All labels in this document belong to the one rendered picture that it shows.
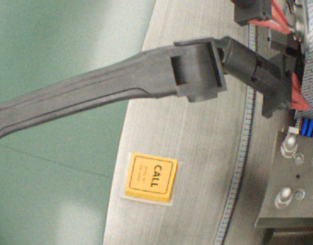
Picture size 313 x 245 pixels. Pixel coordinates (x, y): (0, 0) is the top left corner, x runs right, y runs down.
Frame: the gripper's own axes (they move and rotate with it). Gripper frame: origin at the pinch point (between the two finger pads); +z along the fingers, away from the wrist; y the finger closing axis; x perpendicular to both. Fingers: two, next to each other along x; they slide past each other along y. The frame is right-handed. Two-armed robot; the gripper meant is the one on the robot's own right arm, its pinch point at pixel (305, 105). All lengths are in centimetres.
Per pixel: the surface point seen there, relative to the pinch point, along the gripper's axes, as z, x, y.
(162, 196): -12.5, -23.9, 13.2
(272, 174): -2.5, -5.9, 11.9
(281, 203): -0.7, -2.6, 17.9
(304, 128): 1.8, -2.1, 3.1
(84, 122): 9, -118, -40
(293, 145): -1.8, -1.2, 8.0
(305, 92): -3.2, 4.0, 0.2
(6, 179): -12, -131, -14
